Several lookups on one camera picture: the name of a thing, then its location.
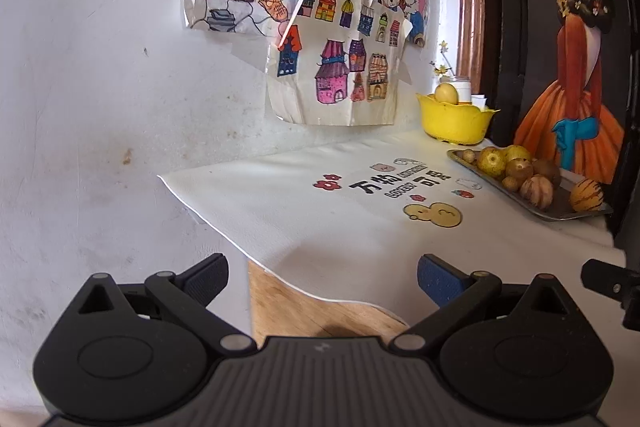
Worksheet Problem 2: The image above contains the orange dress girl painting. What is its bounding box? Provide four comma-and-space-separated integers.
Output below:
512, 0, 631, 185

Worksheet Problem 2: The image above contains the coloured houses drawing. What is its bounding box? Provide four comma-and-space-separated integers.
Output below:
264, 0, 413, 128

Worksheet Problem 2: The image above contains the yellow round fruit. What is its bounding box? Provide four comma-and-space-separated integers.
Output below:
434, 83, 459, 105

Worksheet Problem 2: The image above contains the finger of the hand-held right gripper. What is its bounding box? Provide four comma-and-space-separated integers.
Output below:
581, 258, 640, 310

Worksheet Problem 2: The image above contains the cream striped pepino melon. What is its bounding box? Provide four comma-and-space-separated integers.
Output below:
569, 178, 605, 212

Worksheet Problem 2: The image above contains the white jar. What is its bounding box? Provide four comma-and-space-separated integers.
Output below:
440, 77, 473, 104

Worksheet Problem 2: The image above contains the white printed tablecloth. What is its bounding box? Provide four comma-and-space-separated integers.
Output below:
157, 129, 627, 323

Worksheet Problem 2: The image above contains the brown kiwi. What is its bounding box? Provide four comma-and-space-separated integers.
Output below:
531, 159, 562, 188

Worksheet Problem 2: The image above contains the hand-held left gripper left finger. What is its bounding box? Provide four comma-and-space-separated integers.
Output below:
65, 253, 258, 354

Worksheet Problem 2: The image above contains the yellow flower sprig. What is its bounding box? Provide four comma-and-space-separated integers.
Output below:
431, 41, 456, 80

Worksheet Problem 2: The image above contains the large yellow-green round fruit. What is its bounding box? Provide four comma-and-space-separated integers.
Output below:
502, 145, 532, 164
476, 148, 507, 179

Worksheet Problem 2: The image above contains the metal tray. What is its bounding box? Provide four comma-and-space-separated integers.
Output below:
446, 148, 614, 223

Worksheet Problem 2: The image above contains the yellow plastic bowl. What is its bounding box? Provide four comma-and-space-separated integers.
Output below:
416, 93, 501, 146

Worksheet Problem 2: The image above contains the black wooden frame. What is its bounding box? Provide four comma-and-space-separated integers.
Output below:
482, 0, 640, 238

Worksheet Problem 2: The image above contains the purple striped pepino melon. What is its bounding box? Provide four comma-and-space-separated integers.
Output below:
519, 175, 555, 211

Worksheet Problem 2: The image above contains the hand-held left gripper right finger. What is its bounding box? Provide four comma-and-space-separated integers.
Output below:
390, 254, 582, 354

